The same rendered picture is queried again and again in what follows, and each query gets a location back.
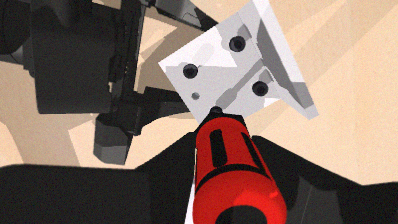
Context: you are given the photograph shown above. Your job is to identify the white shallow rectangular tray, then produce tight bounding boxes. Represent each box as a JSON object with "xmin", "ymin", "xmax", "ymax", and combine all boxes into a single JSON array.
[{"xmin": 185, "ymin": 176, "xmax": 195, "ymax": 224}]

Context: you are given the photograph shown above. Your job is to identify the black screw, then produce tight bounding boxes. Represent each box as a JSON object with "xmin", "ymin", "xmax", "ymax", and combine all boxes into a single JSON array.
[
  {"xmin": 183, "ymin": 64, "xmax": 198, "ymax": 79},
  {"xmin": 252, "ymin": 81, "xmax": 268, "ymax": 97},
  {"xmin": 209, "ymin": 106, "xmax": 223, "ymax": 113},
  {"xmin": 229, "ymin": 36, "xmax": 246, "ymax": 52}
]

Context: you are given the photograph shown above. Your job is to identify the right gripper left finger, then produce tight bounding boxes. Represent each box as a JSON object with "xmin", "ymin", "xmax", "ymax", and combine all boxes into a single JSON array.
[{"xmin": 0, "ymin": 132, "xmax": 196, "ymax": 224}]

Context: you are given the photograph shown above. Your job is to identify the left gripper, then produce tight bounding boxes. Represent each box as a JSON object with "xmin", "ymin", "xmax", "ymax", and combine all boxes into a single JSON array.
[{"xmin": 3, "ymin": 0, "xmax": 218, "ymax": 166}]

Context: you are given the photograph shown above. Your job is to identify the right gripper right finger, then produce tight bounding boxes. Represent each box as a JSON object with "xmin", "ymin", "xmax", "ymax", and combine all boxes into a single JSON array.
[{"xmin": 251, "ymin": 135, "xmax": 398, "ymax": 224}]

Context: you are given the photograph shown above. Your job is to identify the grey metal bracket with holes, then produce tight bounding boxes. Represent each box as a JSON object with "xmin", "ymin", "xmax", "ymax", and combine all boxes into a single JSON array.
[{"xmin": 159, "ymin": 0, "xmax": 319, "ymax": 125}]

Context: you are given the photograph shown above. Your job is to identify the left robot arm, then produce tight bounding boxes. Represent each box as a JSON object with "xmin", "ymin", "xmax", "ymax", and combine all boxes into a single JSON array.
[{"xmin": 18, "ymin": 0, "xmax": 116, "ymax": 114}]

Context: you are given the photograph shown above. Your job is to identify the red screwdriver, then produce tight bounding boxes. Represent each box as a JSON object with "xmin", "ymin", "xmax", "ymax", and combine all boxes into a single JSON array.
[{"xmin": 192, "ymin": 112, "xmax": 287, "ymax": 224}]

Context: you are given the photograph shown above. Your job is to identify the grey cylinder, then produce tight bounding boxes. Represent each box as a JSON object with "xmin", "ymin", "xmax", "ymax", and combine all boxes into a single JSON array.
[{"xmin": 192, "ymin": 92, "xmax": 200, "ymax": 99}]

